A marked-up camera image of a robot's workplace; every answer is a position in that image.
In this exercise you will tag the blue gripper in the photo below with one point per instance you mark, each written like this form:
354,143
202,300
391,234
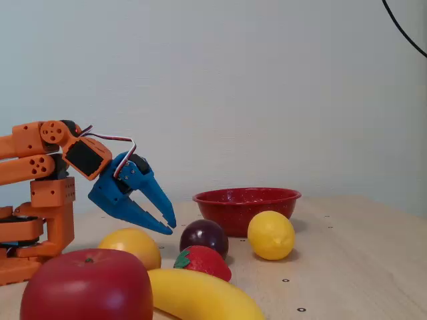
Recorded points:
110,193

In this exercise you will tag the red toy strawberry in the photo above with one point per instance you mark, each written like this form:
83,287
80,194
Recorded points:
207,263

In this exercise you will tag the dark purple plum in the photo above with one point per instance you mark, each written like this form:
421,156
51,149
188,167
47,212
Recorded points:
203,235

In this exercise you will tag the red toy apple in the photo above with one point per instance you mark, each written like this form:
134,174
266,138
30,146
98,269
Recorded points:
86,290

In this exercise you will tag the orange yellow round fruit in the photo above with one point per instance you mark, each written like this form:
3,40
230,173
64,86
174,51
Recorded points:
133,245

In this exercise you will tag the yellow toy banana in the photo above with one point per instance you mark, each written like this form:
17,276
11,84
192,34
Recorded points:
200,296

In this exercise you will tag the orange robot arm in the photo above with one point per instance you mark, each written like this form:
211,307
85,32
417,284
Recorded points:
23,140

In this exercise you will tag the yellow lemon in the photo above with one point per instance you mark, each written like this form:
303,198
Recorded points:
271,235

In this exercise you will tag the red speckled bowl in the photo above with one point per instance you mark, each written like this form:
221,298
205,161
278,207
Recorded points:
233,206

